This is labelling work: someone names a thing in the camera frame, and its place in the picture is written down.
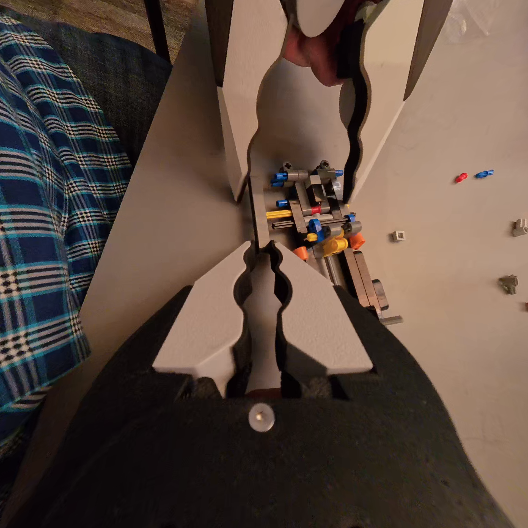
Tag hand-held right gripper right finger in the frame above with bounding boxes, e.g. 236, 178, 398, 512
267, 240, 375, 398

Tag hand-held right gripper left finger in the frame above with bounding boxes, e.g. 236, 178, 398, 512
152, 240, 255, 398

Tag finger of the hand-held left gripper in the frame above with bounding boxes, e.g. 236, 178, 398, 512
216, 0, 286, 204
339, 0, 426, 206

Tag grey lego beam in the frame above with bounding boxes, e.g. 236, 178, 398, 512
249, 173, 271, 253

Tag black lego model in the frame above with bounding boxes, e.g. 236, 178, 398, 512
264, 160, 404, 327

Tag person's left hand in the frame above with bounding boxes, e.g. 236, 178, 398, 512
284, 0, 373, 88

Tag black table leg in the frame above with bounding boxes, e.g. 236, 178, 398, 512
144, 0, 172, 64

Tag clear plastic bag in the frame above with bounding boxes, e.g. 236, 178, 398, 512
447, 4, 493, 46

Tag blue plaid shirt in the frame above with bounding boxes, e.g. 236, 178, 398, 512
0, 10, 133, 450

